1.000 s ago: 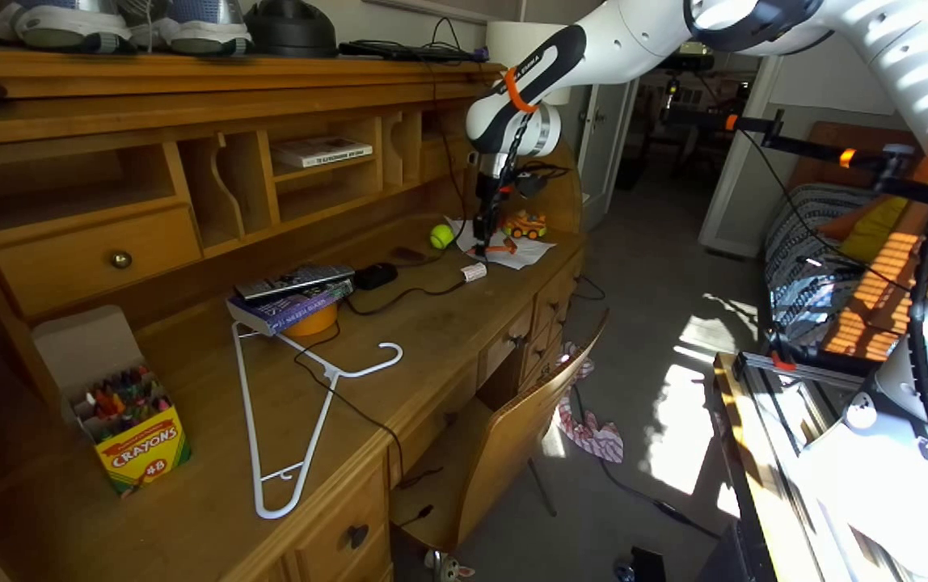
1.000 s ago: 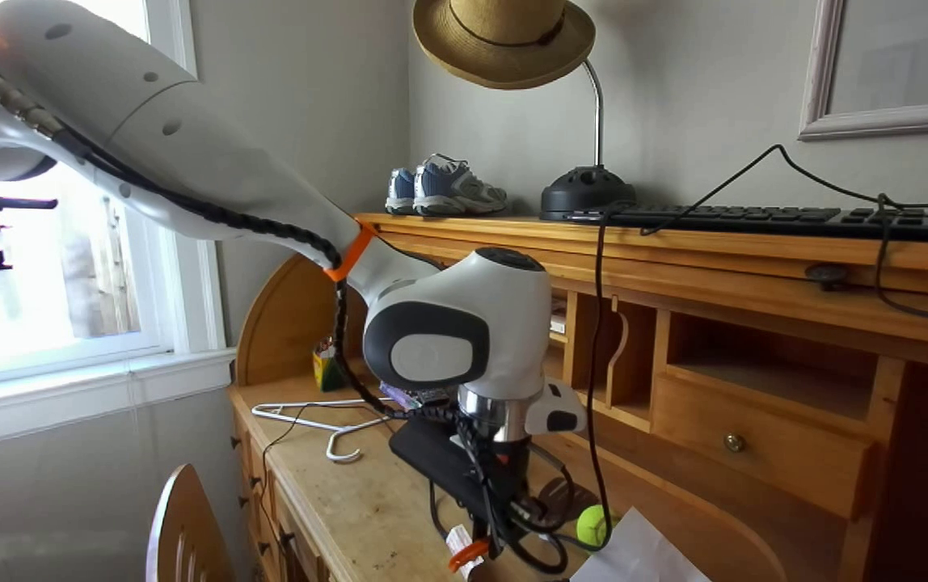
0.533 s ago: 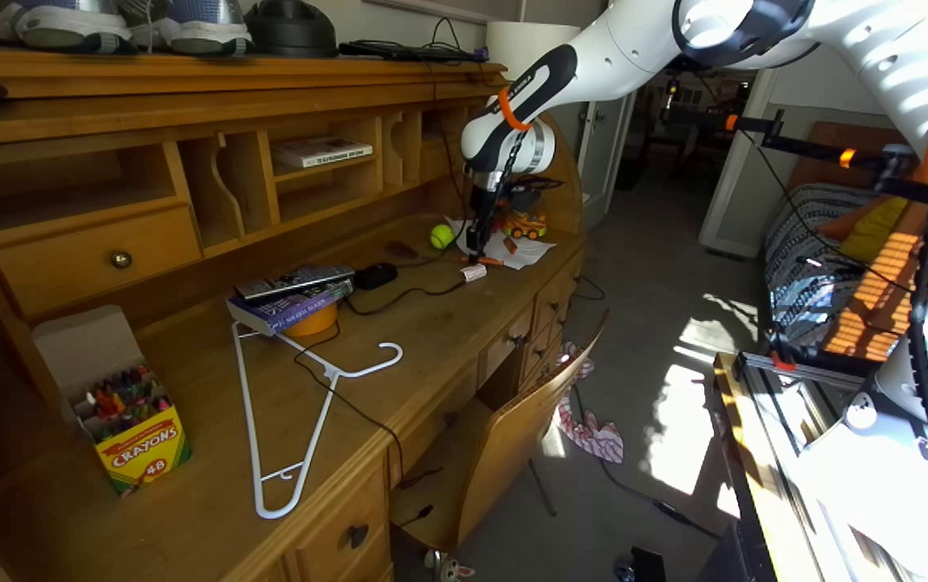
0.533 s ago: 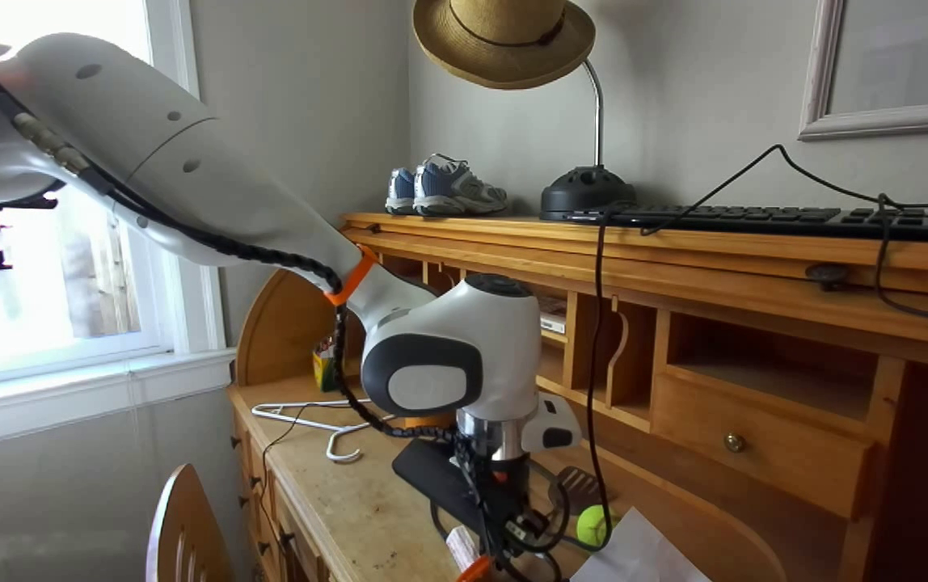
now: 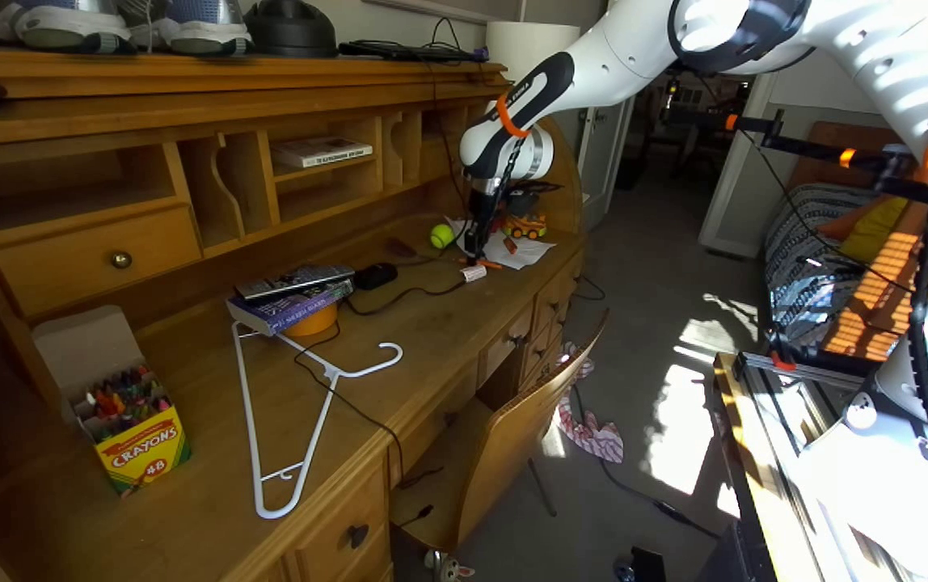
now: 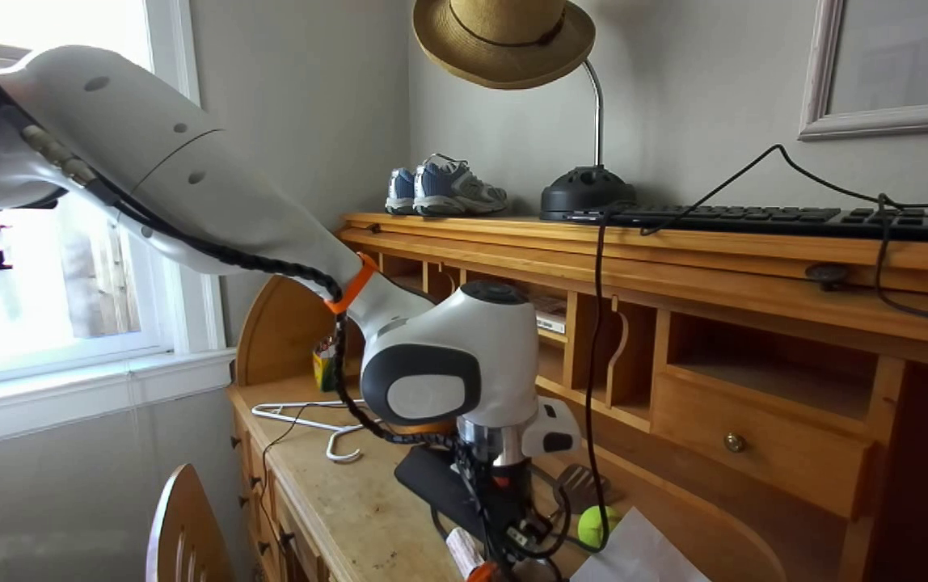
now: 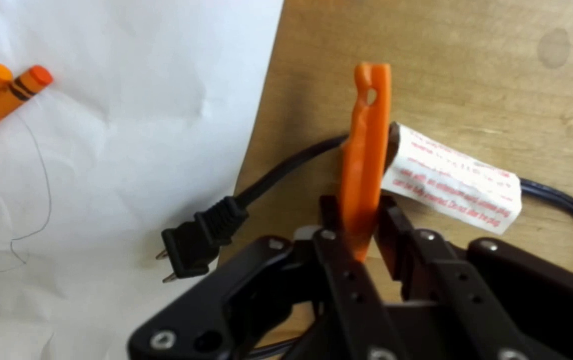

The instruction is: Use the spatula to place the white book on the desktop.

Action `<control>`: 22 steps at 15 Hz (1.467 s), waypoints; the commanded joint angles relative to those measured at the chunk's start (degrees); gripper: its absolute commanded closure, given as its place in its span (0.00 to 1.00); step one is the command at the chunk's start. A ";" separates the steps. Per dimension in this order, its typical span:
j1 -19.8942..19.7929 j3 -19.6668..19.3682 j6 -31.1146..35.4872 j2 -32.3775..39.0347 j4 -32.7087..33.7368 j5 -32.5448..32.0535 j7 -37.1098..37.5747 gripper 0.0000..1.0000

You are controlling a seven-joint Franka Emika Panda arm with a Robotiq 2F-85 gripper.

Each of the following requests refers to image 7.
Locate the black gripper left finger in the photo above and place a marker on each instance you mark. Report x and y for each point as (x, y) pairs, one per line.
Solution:
(246, 301)

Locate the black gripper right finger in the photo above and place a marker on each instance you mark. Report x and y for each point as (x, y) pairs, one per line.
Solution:
(531, 301)

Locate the orange marker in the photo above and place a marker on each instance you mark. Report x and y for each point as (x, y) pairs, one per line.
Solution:
(366, 166)

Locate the white paper sheet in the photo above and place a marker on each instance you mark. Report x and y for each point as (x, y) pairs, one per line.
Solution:
(132, 100)

